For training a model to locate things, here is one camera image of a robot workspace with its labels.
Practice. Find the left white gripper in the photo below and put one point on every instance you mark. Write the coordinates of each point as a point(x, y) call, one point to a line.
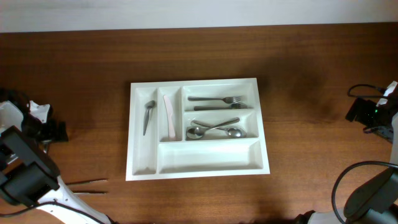
point(48, 134)

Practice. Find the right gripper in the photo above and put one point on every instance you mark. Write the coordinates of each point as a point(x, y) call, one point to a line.
point(361, 116)

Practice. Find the steel tongs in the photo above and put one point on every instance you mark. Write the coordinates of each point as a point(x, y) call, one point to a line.
point(87, 192)

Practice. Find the small steel teaspoon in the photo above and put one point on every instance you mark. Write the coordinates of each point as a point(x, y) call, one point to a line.
point(148, 106)
point(46, 146)

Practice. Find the pink plastic knife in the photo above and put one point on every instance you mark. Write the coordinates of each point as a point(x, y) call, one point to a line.
point(170, 111)

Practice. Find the steel tablespoon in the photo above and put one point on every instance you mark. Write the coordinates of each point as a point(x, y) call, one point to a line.
point(232, 132)
point(196, 132)

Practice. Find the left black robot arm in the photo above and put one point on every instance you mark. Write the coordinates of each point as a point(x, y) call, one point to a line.
point(29, 176)

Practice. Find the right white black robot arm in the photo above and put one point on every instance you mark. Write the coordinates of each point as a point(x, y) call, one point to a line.
point(375, 200)

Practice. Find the white plastic cutlery tray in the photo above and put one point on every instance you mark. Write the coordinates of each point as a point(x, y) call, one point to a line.
point(154, 156)

